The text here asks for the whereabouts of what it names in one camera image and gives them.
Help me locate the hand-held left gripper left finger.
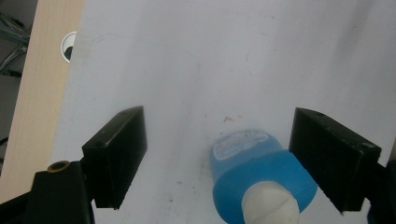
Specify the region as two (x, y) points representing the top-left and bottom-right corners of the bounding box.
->
(81, 105), (149, 210)

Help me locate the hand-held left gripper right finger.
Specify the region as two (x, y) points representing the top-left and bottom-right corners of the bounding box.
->
(289, 107), (383, 215)

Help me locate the blue bag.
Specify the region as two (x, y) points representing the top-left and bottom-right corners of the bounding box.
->
(208, 129), (318, 224)

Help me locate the light wooden table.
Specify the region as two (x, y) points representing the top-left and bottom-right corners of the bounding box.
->
(0, 0), (87, 196)

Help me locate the white desk cable grommet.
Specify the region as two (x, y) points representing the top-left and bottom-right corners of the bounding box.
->
(60, 31), (78, 63)

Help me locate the bundle of floor cables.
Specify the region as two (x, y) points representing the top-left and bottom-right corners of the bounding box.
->
(0, 11), (31, 78)

